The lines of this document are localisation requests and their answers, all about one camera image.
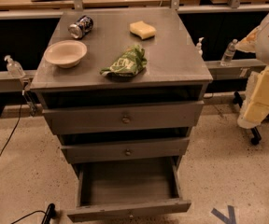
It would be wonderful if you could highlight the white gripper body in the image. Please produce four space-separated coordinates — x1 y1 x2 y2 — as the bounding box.
236 70 269 130

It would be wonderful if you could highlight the green jalapeno chip bag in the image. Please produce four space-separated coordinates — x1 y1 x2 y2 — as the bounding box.
100 45 148 77

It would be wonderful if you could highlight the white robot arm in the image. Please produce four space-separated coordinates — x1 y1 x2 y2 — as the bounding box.
236 13 269 129

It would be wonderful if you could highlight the grey top drawer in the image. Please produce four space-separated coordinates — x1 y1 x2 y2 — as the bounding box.
43 101 204 134

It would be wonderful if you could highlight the grey middle drawer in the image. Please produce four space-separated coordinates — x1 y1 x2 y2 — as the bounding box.
61 137 190 164

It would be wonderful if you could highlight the grey drawer cabinet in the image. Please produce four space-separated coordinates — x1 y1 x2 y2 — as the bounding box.
30 7 214 179

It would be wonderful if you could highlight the grey open bottom drawer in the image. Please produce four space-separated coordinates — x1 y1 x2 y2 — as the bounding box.
67 157 191 222

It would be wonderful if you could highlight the black table leg base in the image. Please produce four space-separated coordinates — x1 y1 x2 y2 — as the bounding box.
233 91 269 146

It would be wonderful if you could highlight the clear water bottle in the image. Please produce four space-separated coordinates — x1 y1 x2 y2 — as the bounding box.
220 39 237 66

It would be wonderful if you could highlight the small white pump bottle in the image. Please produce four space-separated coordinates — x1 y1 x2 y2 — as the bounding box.
196 37 204 56

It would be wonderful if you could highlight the yellow sponge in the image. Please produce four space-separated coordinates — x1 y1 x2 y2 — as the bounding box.
130 21 156 40

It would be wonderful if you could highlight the crushed blue soda can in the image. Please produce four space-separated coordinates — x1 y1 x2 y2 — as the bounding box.
68 15 93 39

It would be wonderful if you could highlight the beige bowl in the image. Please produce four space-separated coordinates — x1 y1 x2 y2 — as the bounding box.
44 40 87 68

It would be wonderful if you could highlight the black stand foot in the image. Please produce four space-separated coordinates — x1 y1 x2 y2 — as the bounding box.
10 203 57 224

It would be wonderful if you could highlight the left hand sanitizer bottle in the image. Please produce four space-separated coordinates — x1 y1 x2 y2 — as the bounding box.
4 55 25 78

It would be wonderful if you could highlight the black floor cable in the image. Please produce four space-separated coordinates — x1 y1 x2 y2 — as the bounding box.
0 93 25 172

